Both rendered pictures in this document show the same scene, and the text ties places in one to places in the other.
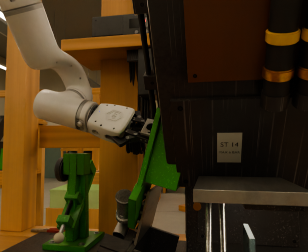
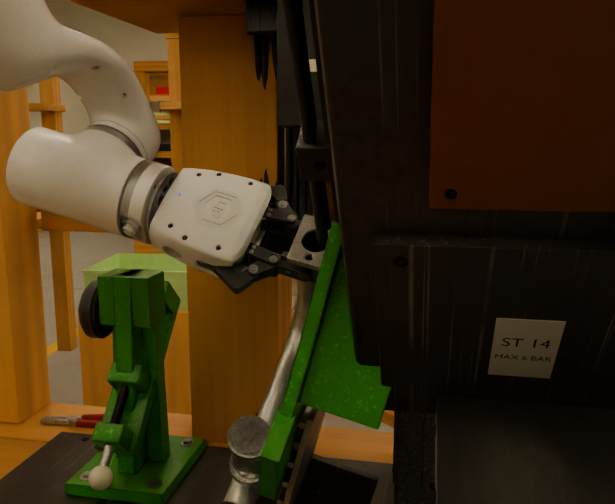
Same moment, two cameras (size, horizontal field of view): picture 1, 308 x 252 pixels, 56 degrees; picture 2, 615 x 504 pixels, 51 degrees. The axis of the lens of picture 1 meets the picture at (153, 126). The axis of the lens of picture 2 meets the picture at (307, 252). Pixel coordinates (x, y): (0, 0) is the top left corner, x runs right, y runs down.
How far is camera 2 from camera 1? 0.19 m
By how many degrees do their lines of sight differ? 14
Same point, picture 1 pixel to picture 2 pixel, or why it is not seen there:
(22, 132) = not seen: outside the picture
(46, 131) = not seen: hidden behind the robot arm
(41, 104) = (28, 174)
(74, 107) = (113, 186)
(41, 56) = (10, 59)
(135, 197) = (277, 451)
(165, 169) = (351, 376)
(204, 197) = not seen: outside the picture
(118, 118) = (229, 217)
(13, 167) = not seen: outside the picture
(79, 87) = (124, 117)
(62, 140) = not seen: hidden behind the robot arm
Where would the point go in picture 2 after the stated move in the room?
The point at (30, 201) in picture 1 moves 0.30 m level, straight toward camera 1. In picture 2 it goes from (34, 355) to (32, 429)
